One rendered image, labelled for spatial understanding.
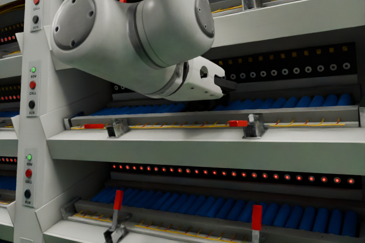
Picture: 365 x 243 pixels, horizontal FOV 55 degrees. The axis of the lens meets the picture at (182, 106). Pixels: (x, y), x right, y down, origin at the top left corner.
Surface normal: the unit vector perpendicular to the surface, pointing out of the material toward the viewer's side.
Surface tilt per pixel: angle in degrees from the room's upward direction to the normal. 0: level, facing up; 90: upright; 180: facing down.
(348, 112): 113
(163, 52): 144
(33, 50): 90
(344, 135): 22
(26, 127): 90
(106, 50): 133
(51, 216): 90
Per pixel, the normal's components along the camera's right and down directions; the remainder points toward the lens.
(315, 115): -0.48, 0.31
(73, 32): -0.51, -0.18
